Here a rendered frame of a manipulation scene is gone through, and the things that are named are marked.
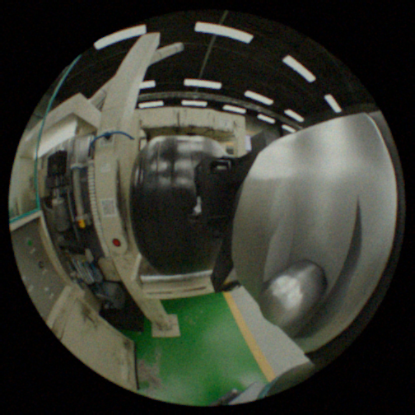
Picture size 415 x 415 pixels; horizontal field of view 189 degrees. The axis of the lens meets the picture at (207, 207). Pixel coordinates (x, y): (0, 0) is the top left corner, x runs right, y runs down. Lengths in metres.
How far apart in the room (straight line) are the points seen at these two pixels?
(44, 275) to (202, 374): 1.20
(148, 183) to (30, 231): 0.58
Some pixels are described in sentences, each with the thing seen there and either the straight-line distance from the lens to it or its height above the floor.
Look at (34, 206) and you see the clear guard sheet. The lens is 0.66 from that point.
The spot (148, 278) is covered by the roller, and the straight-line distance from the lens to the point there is 0.57.
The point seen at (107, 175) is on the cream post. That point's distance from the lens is 0.53.
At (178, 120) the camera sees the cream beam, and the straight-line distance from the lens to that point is 0.82.
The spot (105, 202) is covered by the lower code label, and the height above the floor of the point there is 1.24.
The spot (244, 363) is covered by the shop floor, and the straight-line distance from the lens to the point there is 1.34.
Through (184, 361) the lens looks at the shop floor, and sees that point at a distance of 1.32.
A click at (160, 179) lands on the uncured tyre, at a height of 1.31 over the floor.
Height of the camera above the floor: 1.31
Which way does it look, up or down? 14 degrees down
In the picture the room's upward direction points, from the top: straight up
